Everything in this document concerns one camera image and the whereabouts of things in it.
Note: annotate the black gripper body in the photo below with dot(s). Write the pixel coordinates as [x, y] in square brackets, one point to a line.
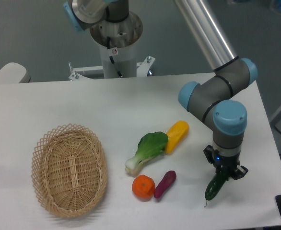
[227, 158]

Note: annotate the green cucumber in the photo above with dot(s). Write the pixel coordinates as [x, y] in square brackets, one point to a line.
[214, 187]

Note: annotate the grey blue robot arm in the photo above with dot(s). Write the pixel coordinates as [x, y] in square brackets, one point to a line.
[211, 102]

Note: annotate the purple sweet potato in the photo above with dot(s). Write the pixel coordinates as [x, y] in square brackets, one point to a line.
[166, 182]

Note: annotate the yellow bell pepper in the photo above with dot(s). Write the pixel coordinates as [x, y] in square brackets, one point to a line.
[176, 134]

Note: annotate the green bok choy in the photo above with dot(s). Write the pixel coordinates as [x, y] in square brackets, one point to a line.
[150, 146]

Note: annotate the orange tangerine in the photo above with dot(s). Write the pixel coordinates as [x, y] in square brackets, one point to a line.
[143, 187]

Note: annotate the woven wicker basket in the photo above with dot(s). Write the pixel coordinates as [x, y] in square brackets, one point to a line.
[69, 171]

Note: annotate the white chair seat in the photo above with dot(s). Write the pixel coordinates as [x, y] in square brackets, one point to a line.
[13, 73]

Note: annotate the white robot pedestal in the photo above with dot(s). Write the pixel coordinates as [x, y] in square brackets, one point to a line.
[117, 47]

